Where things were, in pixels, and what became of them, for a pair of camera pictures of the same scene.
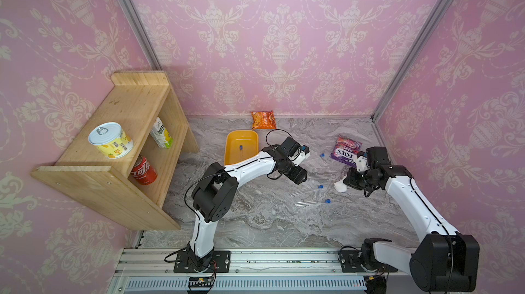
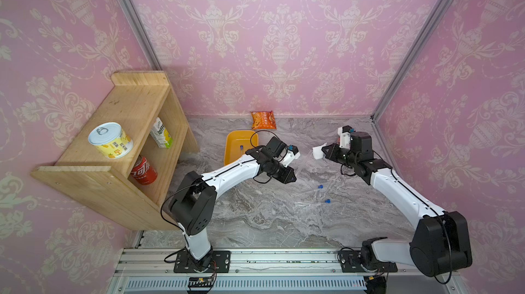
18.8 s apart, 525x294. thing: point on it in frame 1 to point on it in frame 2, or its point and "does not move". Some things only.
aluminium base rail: x=315 y=271 does not move
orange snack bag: x=264 y=119 does not move
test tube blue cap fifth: x=310 y=203 does not move
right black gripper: x=351 y=180 to x=332 y=154
